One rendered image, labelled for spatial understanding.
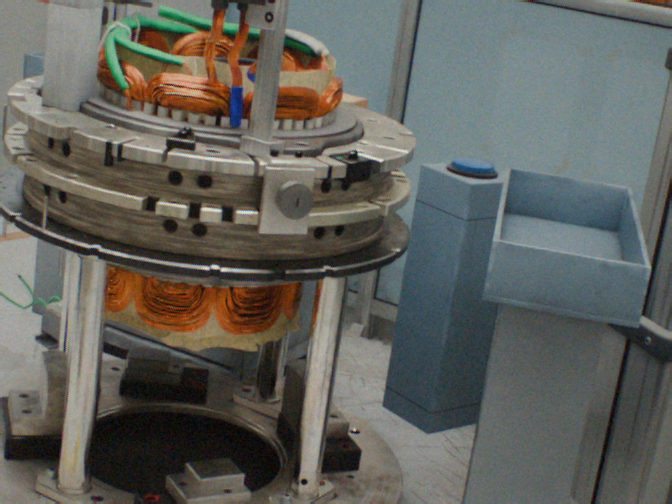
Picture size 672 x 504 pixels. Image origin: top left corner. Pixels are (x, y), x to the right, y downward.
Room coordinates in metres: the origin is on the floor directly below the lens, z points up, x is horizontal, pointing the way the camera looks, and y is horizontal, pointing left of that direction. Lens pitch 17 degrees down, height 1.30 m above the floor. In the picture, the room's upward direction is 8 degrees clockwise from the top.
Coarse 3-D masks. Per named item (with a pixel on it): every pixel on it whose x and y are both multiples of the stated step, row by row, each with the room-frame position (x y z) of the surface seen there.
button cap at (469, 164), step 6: (462, 156) 1.22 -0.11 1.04; (456, 162) 1.19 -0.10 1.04; (462, 162) 1.19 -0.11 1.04; (468, 162) 1.19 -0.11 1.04; (474, 162) 1.19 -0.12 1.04; (480, 162) 1.20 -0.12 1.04; (486, 162) 1.20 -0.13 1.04; (462, 168) 1.19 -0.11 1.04; (468, 168) 1.18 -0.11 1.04; (474, 168) 1.18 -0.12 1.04; (480, 168) 1.18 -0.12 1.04; (486, 168) 1.19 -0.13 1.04; (492, 168) 1.19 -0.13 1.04
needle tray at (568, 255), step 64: (512, 192) 1.10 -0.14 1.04; (576, 192) 1.09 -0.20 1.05; (512, 256) 0.85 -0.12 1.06; (576, 256) 0.85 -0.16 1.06; (640, 256) 0.88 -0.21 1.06; (512, 320) 0.92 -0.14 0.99; (576, 320) 0.92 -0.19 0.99; (512, 384) 0.92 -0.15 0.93; (576, 384) 0.92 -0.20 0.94; (512, 448) 0.92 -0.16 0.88; (576, 448) 0.92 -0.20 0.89
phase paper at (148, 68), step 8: (120, 48) 0.96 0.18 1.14; (120, 56) 0.96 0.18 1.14; (128, 56) 0.95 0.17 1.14; (136, 56) 0.94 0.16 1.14; (176, 56) 0.92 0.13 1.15; (184, 56) 0.92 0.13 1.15; (136, 64) 0.94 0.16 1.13; (144, 64) 0.94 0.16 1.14; (152, 64) 0.93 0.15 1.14; (160, 64) 0.93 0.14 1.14; (144, 72) 0.94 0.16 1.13; (152, 72) 0.93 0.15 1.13; (160, 72) 0.93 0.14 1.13; (168, 72) 0.92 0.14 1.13; (176, 72) 0.92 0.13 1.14; (184, 72) 0.92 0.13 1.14; (144, 80) 0.93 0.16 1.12
